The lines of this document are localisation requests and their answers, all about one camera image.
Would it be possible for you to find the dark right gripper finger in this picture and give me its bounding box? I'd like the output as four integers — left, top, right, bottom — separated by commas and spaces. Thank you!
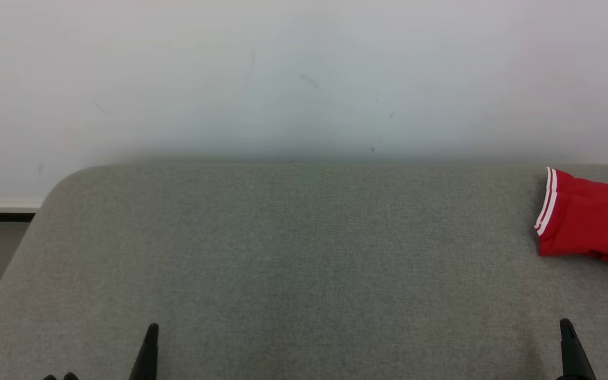
558, 318, 598, 380

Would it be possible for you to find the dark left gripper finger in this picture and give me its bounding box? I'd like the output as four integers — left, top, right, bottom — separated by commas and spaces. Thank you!
129, 324, 160, 380

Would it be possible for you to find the red jersey white striped trim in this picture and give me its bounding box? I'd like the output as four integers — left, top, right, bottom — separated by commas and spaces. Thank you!
534, 167, 608, 264

